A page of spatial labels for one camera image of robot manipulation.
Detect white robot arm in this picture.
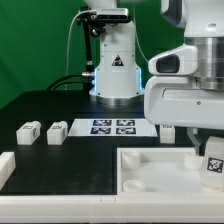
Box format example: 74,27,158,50
84,0,224,135

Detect white left fence block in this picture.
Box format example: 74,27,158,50
0,152,16,191

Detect black camera on stand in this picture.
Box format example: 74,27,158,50
77,8,131,37

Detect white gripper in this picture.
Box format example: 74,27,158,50
144,44,224,154

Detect white front fence rail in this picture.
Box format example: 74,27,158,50
0,193,224,223

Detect black camera stand pole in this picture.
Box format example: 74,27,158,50
83,23,94,91

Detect white square tabletop part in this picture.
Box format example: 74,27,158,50
117,147,223,195

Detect grey camera cable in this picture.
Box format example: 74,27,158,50
64,9,98,91

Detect black base cables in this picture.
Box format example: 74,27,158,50
45,71,96,92

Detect white sheet with markers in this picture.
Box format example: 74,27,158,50
69,118,157,137

